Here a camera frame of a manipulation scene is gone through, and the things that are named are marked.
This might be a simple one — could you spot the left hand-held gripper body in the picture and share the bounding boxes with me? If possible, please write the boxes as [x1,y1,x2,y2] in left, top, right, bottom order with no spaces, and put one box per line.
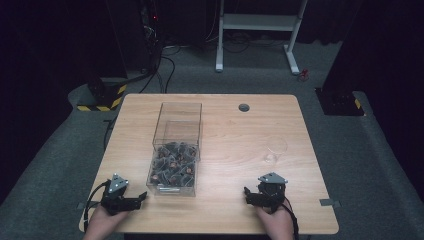
[100,172,130,216]

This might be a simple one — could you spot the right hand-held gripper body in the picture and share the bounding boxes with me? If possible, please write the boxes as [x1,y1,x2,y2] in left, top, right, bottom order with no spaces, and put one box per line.
[257,171,289,215]

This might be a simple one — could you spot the person's left hand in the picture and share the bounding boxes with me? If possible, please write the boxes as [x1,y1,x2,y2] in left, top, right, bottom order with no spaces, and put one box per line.
[87,203,130,235]

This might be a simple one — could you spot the person's right hand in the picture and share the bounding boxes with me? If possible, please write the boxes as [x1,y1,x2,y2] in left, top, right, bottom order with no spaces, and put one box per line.
[254,199,295,235]

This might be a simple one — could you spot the clear glass cup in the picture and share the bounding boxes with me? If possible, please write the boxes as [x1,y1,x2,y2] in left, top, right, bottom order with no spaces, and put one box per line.
[262,136,289,165]

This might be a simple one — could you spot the pile of dark tea bags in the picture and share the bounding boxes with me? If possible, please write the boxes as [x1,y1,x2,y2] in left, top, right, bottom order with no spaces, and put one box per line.
[148,141,199,188]

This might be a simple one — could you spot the grey tape piece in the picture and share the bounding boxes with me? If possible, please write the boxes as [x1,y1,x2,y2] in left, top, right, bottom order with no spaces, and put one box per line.
[318,198,342,209]

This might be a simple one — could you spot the clear plastic box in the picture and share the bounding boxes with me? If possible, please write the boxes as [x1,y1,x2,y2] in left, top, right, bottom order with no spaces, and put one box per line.
[145,101,204,197]

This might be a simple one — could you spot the black yellow striped stand base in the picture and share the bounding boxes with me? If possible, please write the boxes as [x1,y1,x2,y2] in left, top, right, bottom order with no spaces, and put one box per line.
[76,78,128,113]

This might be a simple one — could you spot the dark equipment rack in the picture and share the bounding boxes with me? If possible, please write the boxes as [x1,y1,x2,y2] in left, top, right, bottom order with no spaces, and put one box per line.
[139,0,165,69]

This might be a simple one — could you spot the white metal stand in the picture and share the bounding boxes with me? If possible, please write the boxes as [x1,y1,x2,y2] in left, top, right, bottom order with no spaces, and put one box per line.
[215,0,310,75]

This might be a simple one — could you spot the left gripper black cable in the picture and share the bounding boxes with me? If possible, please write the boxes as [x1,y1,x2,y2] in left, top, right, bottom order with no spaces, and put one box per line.
[82,179,111,233]

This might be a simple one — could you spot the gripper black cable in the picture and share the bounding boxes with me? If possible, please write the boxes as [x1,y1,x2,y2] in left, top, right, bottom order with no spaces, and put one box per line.
[82,179,111,233]
[282,196,300,240]

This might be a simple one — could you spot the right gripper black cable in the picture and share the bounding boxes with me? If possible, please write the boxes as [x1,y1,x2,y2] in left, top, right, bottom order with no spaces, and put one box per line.
[282,196,300,240]

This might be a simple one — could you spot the black cable beside table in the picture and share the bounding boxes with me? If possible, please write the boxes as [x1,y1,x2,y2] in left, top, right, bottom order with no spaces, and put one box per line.
[102,115,119,150]

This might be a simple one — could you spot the black floor cables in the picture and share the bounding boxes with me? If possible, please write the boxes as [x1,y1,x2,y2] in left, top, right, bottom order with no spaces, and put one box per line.
[138,43,183,95]

